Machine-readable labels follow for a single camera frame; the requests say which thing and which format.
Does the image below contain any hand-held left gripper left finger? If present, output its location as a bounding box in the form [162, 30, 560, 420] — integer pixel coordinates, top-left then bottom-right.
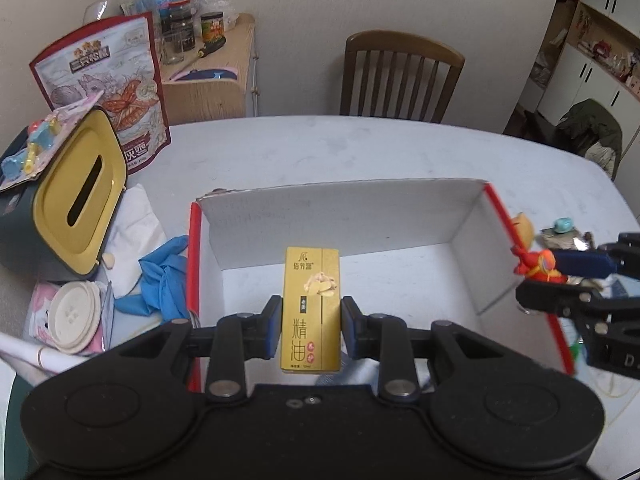
[120, 296, 282, 404]

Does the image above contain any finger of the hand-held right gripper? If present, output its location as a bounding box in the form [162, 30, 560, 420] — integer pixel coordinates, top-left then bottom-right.
[554, 232, 640, 278]
[516, 281, 606, 318]

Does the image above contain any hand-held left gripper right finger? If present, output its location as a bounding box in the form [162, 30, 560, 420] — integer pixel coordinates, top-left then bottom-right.
[341, 296, 501, 403]

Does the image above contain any brown scrunchie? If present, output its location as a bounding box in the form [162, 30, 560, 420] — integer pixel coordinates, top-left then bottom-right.
[540, 229, 598, 252]

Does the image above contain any red toy figurine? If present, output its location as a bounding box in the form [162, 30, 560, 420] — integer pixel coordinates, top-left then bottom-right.
[512, 247, 571, 286]

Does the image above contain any gold oil box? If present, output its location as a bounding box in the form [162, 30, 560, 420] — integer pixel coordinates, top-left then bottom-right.
[281, 246, 343, 375]

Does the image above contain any white cardboard box red outside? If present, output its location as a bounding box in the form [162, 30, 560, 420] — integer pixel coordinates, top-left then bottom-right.
[187, 178, 576, 393]

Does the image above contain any small orange-headed figurine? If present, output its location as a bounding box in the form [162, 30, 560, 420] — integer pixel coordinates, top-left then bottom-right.
[510, 212, 535, 256]

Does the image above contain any blue rubber glove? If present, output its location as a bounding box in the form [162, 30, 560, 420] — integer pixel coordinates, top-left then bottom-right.
[114, 235, 193, 318]

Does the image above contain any dark green jacket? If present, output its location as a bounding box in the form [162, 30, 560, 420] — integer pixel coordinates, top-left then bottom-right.
[552, 99, 623, 181]

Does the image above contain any white tissue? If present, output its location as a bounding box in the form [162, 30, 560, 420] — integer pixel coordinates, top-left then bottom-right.
[102, 183, 168, 298]

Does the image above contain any white wardrobe cabinet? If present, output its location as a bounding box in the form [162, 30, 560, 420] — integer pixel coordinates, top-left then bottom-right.
[502, 0, 640, 181]

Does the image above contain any cream round button-shaped lid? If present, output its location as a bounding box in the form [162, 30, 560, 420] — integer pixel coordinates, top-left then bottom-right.
[50, 280, 106, 353]

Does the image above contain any white paper roll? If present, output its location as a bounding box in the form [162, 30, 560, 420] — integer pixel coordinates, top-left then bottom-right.
[0, 332, 103, 373]

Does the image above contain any pink wipes packet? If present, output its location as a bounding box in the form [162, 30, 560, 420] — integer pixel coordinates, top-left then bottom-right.
[22, 280, 113, 356]

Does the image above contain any dark tissue box yellow lid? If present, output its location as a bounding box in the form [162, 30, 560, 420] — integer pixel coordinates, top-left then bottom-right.
[0, 109, 128, 281]

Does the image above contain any light wooden sideboard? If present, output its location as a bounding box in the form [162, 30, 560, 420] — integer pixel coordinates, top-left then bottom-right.
[160, 12, 261, 126]

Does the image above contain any brown wooden chair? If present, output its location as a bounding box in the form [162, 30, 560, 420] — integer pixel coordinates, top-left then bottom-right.
[340, 30, 466, 123]

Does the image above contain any pink toy blister card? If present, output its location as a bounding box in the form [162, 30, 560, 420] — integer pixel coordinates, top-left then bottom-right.
[0, 100, 103, 193]

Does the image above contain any clear glass jar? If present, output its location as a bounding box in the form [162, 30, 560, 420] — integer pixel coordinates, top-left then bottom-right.
[160, 15, 186, 65]

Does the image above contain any printed snack pouch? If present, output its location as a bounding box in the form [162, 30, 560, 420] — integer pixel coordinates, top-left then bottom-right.
[28, 11, 172, 176]

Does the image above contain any labelled jar black lid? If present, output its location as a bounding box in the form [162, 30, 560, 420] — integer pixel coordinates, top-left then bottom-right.
[201, 11, 226, 42]

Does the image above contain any dark jar black lid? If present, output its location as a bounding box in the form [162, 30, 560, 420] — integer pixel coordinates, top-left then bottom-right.
[167, 2, 197, 53]

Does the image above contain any clear plastic bag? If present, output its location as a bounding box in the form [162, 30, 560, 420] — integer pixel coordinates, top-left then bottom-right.
[190, 0, 241, 31]

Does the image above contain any black-handled screwdriver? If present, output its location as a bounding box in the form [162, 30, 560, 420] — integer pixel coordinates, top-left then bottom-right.
[172, 35, 227, 75]

